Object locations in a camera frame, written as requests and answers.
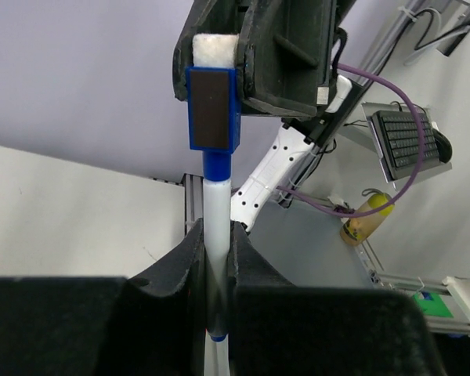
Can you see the green block on frame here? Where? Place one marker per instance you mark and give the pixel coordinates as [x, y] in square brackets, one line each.
[431, 304]

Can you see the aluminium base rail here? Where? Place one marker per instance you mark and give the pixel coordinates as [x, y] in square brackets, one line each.
[193, 200]

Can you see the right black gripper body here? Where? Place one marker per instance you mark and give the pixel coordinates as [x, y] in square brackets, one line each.
[283, 56]

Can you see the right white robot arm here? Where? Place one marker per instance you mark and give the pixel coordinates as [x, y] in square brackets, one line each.
[296, 138]

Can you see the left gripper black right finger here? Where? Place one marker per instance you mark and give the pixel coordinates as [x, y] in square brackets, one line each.
[277, 328]

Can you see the black keyboard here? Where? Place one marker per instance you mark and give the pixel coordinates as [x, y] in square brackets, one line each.
[397, 133]

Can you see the yellow capped bottle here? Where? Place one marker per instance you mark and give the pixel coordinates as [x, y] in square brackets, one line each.
[356, 230]

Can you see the small blue pen cap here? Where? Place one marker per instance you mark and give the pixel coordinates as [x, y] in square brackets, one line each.
[214, 107]

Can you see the thin blue pen refill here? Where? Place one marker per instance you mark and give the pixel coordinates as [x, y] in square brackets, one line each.
[216, 216]

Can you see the black computer mouse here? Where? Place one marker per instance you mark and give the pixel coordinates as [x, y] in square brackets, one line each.
[444, 146]

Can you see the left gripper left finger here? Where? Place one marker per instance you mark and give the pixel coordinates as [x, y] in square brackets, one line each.
[150, 324]

